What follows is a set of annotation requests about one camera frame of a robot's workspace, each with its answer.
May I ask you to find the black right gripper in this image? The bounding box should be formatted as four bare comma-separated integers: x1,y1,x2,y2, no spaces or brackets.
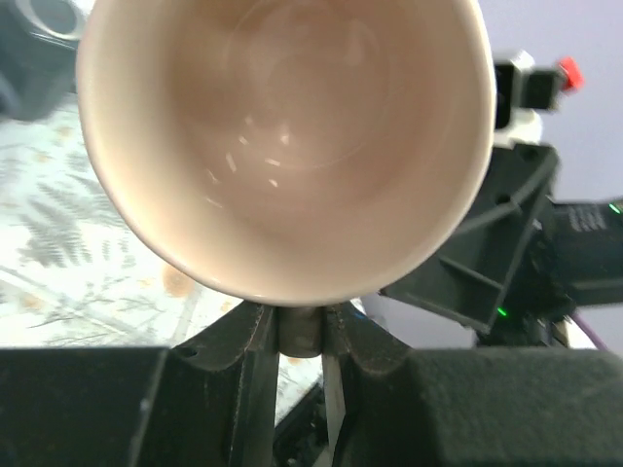
381,143,559,333

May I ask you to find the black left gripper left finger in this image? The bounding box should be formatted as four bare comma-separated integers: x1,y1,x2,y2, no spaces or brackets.
1,303,278,466

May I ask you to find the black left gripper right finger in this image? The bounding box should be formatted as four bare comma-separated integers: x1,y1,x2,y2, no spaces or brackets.
323,304,622,466

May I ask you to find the peach pink mug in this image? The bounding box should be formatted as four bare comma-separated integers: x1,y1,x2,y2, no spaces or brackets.
75,0,498,356

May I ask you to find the teal grey mug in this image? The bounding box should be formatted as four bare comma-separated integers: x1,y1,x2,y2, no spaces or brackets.
1,0,86,122

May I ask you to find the floral table mat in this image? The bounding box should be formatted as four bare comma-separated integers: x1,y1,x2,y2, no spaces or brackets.
1,98,237,346

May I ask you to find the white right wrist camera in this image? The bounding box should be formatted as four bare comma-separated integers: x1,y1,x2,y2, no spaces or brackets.
494,50,584,148

